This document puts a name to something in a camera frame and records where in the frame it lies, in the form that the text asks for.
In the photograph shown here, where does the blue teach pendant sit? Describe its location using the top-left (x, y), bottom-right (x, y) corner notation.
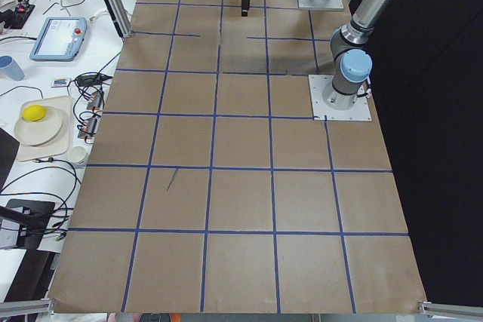
top-left (29, 17), bottom-right (88, 62)

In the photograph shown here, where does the brown paper table cover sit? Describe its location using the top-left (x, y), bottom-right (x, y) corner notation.
top-left (49, 0), bottom-right (425, 314)

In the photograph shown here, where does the white paper cup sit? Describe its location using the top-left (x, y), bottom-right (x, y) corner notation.
top-left (67, 146), bottom-right (89, 167)

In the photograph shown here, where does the cream tray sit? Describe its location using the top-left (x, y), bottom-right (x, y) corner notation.
top-left (14, 96), bottom-right (72, 161)

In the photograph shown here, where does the yellow lemon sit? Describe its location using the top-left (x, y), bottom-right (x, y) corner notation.
top-left (21, 104), bottom-right (47, 122)

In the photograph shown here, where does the blue cup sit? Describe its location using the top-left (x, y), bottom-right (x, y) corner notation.
top-left (0, 55), bottom-right (25, 81)

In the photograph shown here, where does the cream plate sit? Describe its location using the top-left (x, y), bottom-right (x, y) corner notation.
top-left (14, 107), bottom-right (63, 146)

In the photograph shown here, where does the black camera stand base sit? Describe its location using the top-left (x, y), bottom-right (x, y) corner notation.
top-left (1, 198), bottom-right (55, 250)

